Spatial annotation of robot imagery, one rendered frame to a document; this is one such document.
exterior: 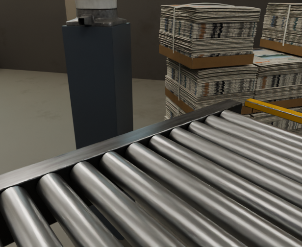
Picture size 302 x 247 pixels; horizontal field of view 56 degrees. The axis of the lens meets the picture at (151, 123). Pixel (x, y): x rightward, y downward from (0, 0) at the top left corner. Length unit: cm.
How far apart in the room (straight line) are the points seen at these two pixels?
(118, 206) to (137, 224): 5
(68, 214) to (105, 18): 80
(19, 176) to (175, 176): 28
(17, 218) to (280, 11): 154
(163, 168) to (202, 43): 71
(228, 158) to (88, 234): 32
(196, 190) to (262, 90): 94
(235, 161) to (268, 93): 85
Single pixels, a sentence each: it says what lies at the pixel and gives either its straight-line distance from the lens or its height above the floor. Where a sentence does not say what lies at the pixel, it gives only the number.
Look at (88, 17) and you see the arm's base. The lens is 110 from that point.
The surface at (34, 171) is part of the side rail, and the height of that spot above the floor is 80.
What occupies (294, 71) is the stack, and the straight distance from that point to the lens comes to 148.
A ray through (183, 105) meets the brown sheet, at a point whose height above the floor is 63.
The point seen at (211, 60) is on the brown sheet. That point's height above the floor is 87.
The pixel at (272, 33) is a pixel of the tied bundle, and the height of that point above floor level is 92.
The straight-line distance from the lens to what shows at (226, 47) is 122.
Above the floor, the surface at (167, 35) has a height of 93.
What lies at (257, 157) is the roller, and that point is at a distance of 64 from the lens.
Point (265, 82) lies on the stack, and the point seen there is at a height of 74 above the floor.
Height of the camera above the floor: 110
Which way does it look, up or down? 24 degrees down
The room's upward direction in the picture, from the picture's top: straight up
